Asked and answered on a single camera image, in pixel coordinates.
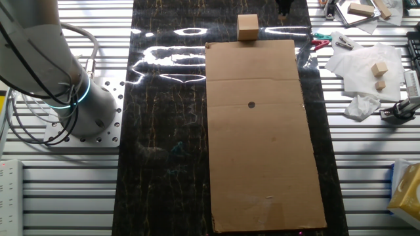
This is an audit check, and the large wooden cube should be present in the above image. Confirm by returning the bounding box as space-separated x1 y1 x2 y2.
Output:
236 13 260 42

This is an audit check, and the rectangular wooden block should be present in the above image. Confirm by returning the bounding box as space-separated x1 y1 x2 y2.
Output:
346 2 375 18

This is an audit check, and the long wooden block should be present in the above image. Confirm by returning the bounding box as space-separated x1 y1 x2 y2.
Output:
373 0 393 20

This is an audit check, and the red clothespin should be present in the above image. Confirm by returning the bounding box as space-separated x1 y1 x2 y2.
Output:
310 39 331 51

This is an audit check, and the metal tray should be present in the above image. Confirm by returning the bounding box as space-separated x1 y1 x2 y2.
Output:
335 0 382 28

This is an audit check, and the white paper piece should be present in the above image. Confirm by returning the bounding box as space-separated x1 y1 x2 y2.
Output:
357 18 380 35

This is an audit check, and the large white tissue sheet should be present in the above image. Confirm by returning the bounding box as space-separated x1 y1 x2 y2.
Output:
324 31 406 102

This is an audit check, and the white tissue wad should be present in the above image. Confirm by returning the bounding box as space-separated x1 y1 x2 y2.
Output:
380 0 404 27

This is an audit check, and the medium wooden cube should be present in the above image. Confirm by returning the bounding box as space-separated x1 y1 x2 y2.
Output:
370 61 389 78

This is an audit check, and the crumpled white tissue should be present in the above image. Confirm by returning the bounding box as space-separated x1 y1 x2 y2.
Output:
343 94 382 121

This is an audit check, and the black keyboard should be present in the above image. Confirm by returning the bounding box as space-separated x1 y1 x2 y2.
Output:
406 31 420 71

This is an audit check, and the brown cardboard sheet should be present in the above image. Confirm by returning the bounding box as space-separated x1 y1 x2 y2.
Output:
203 39 328 234

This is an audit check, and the black marble pattern mat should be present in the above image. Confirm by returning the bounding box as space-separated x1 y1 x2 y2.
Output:
111 0 349 236

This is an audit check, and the white pulled tissue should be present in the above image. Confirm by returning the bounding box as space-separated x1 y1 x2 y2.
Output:
392 158 413 197

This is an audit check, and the yellow tissue box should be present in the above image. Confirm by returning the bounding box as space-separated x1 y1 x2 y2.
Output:
387 163 420 220

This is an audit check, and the white power strip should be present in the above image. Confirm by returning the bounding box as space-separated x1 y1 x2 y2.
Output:
0 159 24 236

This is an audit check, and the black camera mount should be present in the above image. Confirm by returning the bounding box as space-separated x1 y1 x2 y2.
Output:
379 96 420 125

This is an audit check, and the grey base cable with connector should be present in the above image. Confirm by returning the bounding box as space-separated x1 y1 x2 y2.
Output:
58 21 100 81

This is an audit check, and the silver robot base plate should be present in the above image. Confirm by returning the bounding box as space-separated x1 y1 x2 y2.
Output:
43 77 126 148

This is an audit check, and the black base cable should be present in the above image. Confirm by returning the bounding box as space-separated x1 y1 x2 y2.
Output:
6 78 79 146

